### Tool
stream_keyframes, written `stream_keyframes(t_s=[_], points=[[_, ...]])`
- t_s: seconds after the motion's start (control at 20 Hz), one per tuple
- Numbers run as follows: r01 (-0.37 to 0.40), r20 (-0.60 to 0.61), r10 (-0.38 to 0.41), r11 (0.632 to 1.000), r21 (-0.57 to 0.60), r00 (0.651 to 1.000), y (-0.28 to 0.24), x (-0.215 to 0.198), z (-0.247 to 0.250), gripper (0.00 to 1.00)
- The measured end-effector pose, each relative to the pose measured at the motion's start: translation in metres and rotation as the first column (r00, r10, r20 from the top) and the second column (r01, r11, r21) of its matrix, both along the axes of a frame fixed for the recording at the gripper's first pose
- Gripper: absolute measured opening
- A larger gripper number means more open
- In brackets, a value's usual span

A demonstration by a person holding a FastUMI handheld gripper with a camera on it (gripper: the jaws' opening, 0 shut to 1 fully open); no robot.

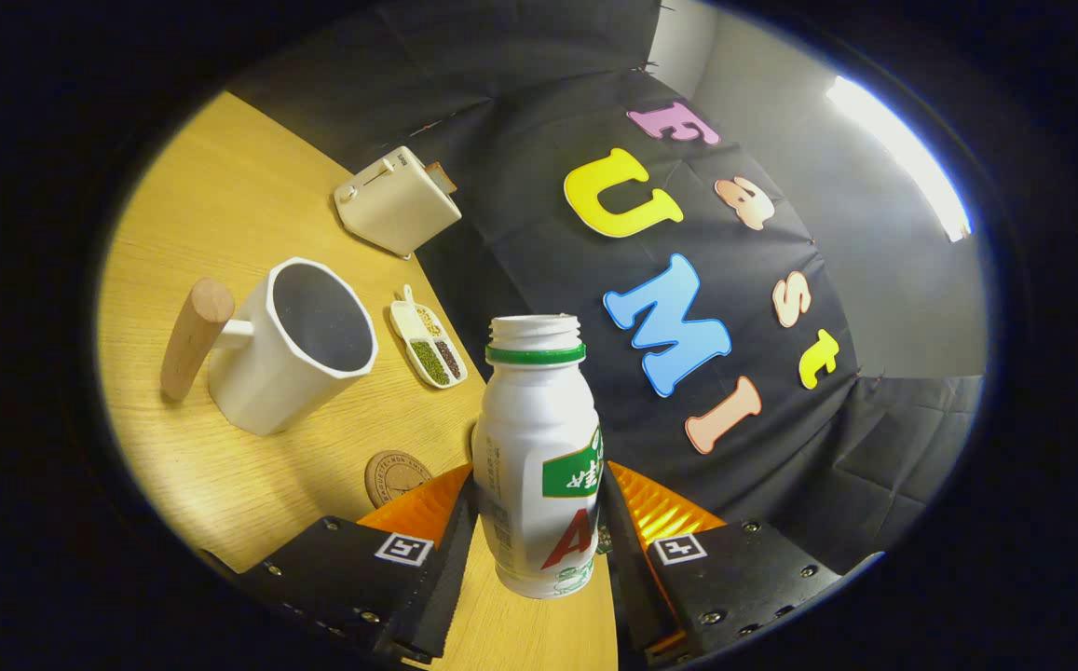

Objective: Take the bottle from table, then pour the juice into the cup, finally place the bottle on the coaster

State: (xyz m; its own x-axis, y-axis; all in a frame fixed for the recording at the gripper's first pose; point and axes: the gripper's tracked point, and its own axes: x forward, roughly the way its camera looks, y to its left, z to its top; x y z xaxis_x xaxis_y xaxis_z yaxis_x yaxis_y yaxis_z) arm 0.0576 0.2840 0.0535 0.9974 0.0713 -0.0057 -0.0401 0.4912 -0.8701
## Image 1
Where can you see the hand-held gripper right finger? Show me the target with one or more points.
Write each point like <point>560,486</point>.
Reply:
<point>627,568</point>

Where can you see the black backdrop cloth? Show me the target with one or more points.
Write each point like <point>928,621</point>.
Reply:
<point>520,186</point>

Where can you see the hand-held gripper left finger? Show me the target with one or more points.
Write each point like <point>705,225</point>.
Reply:
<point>450,578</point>

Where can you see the white juice bottle green label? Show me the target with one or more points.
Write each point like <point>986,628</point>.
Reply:
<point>529,419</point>

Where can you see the wooden table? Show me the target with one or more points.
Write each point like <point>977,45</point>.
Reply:
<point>222,186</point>

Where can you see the round cork coaster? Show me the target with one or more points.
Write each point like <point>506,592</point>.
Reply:
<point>394,477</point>

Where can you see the cream toaster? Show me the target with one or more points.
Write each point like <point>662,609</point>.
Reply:
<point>394,210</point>

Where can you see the bright ceiling light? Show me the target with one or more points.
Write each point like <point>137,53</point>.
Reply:
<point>902,158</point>

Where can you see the bread slice in toaster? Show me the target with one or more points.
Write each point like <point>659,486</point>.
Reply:
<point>442,177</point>

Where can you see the white divided condiment dish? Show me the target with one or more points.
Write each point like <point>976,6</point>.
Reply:
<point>429,349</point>

